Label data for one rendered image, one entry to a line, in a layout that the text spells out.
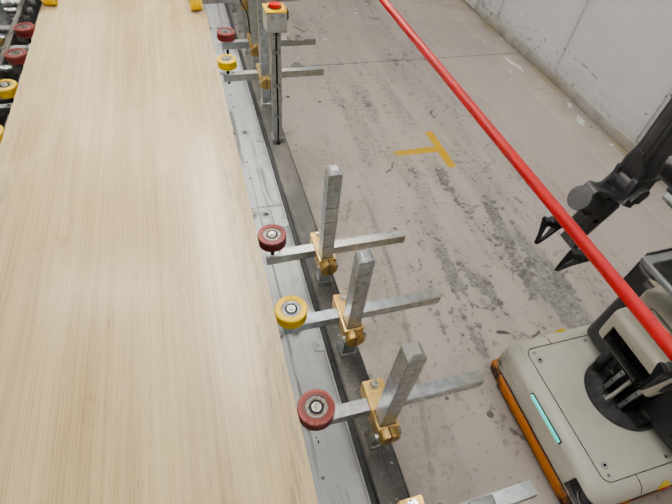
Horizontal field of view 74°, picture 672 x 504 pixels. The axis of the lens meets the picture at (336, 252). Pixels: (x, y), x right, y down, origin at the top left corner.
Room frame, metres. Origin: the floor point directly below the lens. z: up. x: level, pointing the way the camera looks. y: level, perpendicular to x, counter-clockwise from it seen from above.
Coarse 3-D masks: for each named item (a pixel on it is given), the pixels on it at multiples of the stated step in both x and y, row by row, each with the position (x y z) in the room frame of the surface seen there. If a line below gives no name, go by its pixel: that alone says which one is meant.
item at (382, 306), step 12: (384, 300) 0.70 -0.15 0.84; (396, 300) 0.70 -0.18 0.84; (408, 300) 0.71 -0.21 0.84; (420, 300) 0.71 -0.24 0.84; (432, 300) 0.73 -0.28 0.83; (324, 312) 0.64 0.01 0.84; (336, 312) 0.64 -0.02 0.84; (372, 312) 0.66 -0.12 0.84; (384, 312) 0.68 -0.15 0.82; (312, 324) 0.60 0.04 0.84; (324, 324) 0.62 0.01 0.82
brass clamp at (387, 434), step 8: (368, 384) 0.45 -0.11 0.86; (384, 384) 0.46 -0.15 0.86; (360, 392) 0.45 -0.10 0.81; (368, 392) 0.43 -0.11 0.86; (376, 392) 0.43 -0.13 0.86; (368, 400) 0.41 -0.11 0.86; (376, 400) 0.42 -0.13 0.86; (368, 416) 0.39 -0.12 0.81; (376, 416) 0.38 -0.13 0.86; (376, 424) 0.36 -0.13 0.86; (392, 424) 0.37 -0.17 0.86; (376, 432) 0.35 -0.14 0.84; (384, 432) 0.35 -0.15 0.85; (392, 432) 0.35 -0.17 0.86; (400, 432) 0.36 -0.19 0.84; (376, 440) 0.34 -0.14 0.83; (384, 440) 0.33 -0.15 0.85; (392, 440) 0.34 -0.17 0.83
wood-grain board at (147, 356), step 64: (64, 0) 2.12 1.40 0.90; (128, 0) 2.21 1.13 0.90; (64, 64) 1.57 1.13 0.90; (128, 64) 1.63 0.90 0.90; (192, 64) 1.69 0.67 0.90; (64, 128) 1.19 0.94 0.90; (128, 128) 1.23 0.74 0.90; (192, 128) 1.27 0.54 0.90; (0, 192) 0.86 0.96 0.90; (64, 192) 0.90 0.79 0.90; (128, 192) 0.93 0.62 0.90; (192, 192) 0.96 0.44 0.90; (0, 256) 0.65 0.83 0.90; (64, 256) 0.67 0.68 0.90; (128, 256) 0.70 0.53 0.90; (192, 256) 0.72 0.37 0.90; (256, 256) 0.75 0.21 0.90; (0, 320) 0.47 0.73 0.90; (64, 320) 0.49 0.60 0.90; (128, 320) 0.51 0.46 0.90; (192, 320) 0.53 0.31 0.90; (256, 320) 0.56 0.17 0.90; (0, 384) 0.33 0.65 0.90; (64, 384) 0.35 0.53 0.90; (128, 384) 0.36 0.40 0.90; (192, 384) 0.38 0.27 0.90; (256, 384) 0.40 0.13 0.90; (0, 448) 0.21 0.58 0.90; (64, 448) 0.23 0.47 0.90; (128, 448) 0.24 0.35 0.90; (192, 448) 0.25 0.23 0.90; (256, 448) 0.27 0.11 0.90
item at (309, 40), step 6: (306, 36) 2.15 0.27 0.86; (312, 36) 2.16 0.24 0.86; (222, 42) 1.99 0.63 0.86; (228, 42) 2.00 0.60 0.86; (234, 42) 2.00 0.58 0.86; (240, 42) 2.01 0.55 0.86; (246, 42) 2.02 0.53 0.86; (282, 42) 2.08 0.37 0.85; (288, 42) 2.09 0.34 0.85; (294, 42) 2.10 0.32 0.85; (300, 42) 2.11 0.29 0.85; (306, 42) 2.13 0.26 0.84; (312, 42) 2.14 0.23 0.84; (228, 48) 1.99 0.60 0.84; (234, 48) 2.00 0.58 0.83; (240, 48) 2.01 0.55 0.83
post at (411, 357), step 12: (408, 348) 0.38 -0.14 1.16; (420, 348) 0.39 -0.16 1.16; (396, 360) 0.39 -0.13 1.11; (408, 360) 0.36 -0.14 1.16; (420, 360) 0.37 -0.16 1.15; (396, 372) 0.38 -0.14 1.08; (408, 372) 0.36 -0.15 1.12; (396, 384) 0.36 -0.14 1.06; (408, 384) 0.37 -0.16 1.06; (384, 396) 0.38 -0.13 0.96; (396, 396) 0.36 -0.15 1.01; (384, 408) 0.37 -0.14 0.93; (396, 408) 0.37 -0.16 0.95; (384, 420) 0.36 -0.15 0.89; (372, 432) 0.37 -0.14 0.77; (372, 444) 0.36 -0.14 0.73
